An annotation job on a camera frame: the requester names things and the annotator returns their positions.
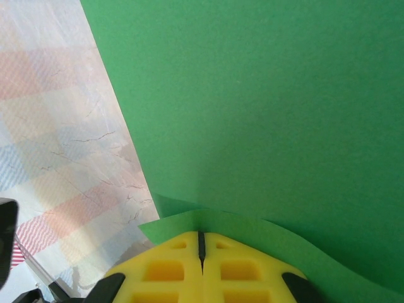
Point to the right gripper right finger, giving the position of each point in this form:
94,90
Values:
243,271

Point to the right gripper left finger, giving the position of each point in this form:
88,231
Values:
164,271

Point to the green paper sheet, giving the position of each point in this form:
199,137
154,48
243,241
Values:
252,94

